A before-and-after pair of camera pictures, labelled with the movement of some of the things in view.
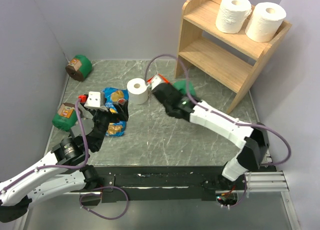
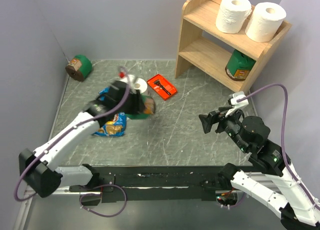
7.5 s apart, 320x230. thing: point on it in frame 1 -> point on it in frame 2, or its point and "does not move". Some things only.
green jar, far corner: [79, 67] does not move
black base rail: [163, 183] does not move
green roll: [182, 86] -> [239, 65]
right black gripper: [181, 94] -> [213, 116]
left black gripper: [114, 117] -> [138, 106]
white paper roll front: [233, 10] does not move
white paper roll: [265, 21] does not move
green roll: [66, 117] -> [149, 109]
